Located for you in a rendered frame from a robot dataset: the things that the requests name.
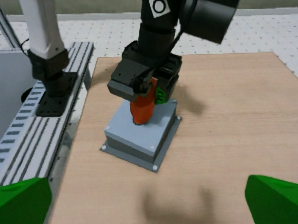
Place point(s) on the grey flat panel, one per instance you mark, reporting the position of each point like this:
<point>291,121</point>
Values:
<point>20,96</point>

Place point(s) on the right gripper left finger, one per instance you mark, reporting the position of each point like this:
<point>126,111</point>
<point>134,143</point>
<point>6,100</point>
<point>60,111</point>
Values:
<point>25,202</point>

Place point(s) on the light blue metal plate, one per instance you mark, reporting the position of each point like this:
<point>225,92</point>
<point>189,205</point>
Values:
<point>141,136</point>

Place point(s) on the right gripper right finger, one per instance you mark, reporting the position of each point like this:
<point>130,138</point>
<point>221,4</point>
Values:
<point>272,200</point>

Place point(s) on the orange peg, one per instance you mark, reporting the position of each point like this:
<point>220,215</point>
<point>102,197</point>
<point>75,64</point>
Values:
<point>142,108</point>

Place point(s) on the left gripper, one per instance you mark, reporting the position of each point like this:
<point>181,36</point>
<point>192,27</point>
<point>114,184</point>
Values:
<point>153,44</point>

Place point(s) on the grey slotted aluminium rail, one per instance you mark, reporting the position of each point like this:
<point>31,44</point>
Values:
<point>43,152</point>

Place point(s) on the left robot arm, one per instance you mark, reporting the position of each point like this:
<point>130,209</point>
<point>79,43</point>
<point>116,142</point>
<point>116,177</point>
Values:
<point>210,21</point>

